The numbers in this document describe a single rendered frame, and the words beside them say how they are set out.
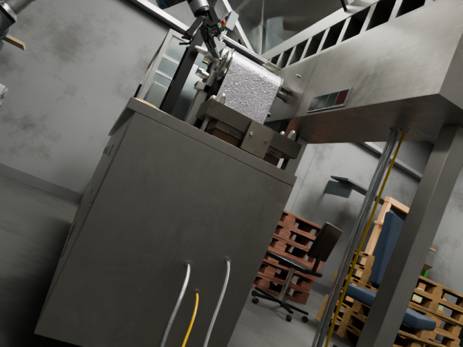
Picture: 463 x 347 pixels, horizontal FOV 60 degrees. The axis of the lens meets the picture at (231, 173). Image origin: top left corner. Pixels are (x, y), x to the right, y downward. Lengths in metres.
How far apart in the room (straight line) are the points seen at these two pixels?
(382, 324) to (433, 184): 0.39
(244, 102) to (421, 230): 0.90
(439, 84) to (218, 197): 0.76
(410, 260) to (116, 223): 0.88
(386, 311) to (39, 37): 4.88
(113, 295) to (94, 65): 4.23
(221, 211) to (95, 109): 4.06
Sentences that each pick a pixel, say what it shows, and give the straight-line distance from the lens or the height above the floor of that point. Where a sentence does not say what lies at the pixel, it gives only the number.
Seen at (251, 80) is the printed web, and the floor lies 1.22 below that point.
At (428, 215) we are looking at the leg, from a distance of 1.18.
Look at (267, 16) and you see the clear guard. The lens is 2.44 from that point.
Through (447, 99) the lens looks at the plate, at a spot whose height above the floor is 1.14.
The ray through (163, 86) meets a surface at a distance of 2.69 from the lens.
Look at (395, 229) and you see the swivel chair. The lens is 3.10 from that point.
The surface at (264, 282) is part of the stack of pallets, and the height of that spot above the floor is 0.08.
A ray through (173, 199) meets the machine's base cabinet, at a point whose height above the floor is 0.65.
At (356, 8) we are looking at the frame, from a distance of 1.76.
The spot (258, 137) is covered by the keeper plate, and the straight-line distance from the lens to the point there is 1.49.
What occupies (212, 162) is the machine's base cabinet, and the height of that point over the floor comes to 0.81.
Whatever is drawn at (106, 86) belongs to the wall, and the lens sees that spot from 5.37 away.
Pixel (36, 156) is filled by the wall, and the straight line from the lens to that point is 5.31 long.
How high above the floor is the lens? 0.70
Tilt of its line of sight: 5 degrees up
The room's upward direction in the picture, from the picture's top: 23 degrees clockwise
